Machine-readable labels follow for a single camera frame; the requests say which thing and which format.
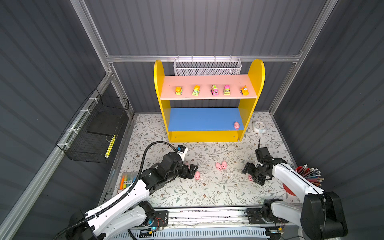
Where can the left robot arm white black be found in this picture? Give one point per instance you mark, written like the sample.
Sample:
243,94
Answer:
129,208

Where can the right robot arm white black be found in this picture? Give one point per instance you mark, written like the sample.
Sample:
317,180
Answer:
312,196

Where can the floral patterned table mat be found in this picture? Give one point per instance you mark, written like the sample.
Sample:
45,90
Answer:
227,187

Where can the black wire basket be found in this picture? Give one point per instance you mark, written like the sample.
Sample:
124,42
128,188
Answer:
88,137

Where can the orange toy car green base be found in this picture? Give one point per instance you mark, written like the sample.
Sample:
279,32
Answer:
178,91

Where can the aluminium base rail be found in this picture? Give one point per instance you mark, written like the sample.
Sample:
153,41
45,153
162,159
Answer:
210,217

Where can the marker pen pack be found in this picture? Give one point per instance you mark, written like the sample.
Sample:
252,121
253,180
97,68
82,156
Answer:
127,178

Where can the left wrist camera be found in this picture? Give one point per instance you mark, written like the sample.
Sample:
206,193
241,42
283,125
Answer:
182,151

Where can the white wire mesh basket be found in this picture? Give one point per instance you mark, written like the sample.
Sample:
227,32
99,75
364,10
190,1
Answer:
207,68

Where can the bundle of coloured pencils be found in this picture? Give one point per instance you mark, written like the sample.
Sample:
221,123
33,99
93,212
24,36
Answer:
313,175

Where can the white slotted cable duct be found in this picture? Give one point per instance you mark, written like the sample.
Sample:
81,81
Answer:
205,233

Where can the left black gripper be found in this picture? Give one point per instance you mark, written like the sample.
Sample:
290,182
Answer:
191,170

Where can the green toy car orange top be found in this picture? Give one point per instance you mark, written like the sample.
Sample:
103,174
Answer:
196,91

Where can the yellow shelf pink blue boards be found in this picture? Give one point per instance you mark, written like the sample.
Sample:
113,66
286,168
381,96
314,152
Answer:
208,124

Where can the green truck pink mixer drum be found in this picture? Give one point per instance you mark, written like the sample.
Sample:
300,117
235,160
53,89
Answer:
227,90

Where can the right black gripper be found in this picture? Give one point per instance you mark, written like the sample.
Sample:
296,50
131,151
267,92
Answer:
248,168

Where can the orange yellow toy car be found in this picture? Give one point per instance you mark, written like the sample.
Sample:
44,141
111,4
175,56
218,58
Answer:
244,91

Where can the red cup holder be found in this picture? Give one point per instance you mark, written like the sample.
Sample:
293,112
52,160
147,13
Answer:
288,189

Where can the pink truck green striped top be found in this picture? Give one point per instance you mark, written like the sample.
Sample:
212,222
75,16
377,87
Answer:
214,90

